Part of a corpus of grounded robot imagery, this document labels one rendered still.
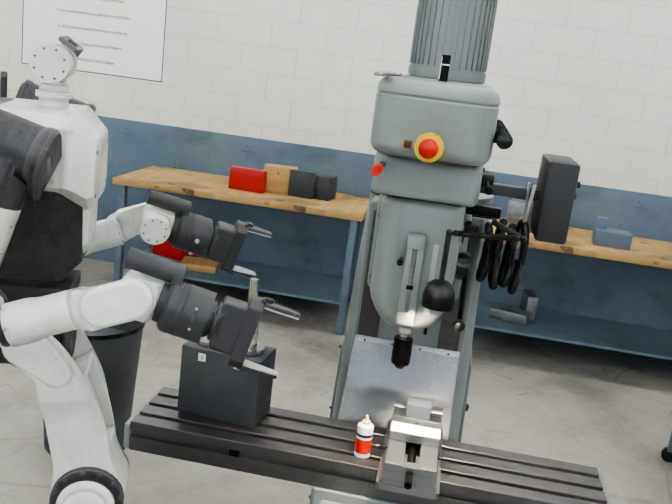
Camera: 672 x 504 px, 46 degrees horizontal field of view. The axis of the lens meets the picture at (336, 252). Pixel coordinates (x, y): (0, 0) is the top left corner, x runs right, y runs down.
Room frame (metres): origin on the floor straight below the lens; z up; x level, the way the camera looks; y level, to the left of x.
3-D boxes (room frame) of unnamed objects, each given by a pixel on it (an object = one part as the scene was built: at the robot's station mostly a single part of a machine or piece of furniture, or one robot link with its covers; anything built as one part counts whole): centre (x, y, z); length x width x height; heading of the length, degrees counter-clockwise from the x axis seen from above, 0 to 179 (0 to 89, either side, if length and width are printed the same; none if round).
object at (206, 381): (1.95, 0.25, 1.06); 0.22 x 0.12 x 0.20; 75
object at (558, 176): (2.11, -0.57, 1.62); 0.20 x 0.09 x 0.21; 172
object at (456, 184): (1.90, -0.20, 1.68); 0.34 x 0.24 x 0.10; 172
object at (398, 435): (1.79, -0.25, 1.05); 0.12 x 0.06 x 0.04; 83
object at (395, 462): (1.82, -0.25, 1.01); 0.35 x 0.15 x 0.11; 173
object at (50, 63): (1.42, 0.54, 1.84); 0.10 x 0.07 x 0.09; 11
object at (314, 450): (1.86, -0.14, 0.92); 1.24 x 0.23 x 0.08; 82
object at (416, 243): (1.75, -0.18, 1.45); 0.04 x 0.04 x 0.21; 82
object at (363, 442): (1.81, -0.13, 1.01); 0.04 x 0.04 x 0.11
